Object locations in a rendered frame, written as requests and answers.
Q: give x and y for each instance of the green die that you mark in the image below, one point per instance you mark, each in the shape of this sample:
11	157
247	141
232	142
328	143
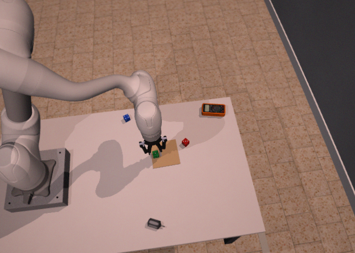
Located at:
155	154

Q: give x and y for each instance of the orange pocket multimeter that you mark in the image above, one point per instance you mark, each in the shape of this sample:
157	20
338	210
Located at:
210	109

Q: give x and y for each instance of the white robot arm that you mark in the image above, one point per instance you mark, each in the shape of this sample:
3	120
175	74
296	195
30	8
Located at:
22	77

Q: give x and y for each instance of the tan flat mat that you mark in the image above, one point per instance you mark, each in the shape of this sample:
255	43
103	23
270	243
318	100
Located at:
170	155

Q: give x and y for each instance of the red die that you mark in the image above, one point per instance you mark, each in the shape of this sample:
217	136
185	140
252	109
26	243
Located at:
185	142

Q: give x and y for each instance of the blue die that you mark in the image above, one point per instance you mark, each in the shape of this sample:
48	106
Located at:
126	118

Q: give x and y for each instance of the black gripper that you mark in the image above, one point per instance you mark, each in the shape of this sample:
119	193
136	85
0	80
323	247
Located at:
149	148

